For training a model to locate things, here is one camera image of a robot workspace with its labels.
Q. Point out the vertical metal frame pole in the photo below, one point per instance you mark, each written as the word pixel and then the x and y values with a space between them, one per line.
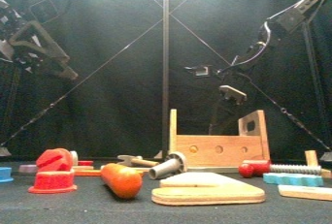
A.
pixel 165 56

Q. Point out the grey wooden toy hammer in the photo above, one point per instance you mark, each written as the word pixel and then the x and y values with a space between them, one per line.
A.
pixel 136 161

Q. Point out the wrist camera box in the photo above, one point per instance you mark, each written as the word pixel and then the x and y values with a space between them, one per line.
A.
pixel 42 6
pixel 201 71

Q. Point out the purple toy block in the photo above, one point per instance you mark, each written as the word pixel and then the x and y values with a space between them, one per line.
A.
pixel 29 169

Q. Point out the wooden toy toolbox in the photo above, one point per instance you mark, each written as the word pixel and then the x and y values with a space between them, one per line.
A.
pixel 216 148

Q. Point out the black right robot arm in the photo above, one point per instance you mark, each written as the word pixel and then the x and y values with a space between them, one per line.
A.
pixel 299 8

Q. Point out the light blue toothed bar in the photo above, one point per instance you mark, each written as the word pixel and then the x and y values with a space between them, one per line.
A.
pixel 294 179

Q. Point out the blue toy piece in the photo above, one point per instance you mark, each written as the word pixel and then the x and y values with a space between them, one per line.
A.
pixel 5 174

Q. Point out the orange flat plank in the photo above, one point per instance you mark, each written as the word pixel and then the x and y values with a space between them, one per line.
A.
pixel 89 172

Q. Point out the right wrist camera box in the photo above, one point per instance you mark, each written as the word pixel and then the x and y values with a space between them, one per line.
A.
pixel 201 71

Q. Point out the flat wooden saw board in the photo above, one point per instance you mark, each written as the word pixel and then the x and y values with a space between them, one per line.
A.
pixel 208 192

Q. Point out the red headed grey screw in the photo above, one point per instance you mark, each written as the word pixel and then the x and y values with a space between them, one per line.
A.
pixel 282 169

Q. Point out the small red block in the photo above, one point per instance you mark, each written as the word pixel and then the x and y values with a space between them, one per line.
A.
pixel 86 163

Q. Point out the red toy vise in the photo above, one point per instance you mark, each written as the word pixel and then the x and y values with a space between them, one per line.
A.
pixel 54 173

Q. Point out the plain wooden bar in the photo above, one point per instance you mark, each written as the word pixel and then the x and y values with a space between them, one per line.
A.
pixel 307 192

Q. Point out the grey toy bolt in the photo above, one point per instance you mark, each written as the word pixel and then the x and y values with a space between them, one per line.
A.
pixel 169 167

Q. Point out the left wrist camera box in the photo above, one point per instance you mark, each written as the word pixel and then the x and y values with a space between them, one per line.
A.
pixel 42 6

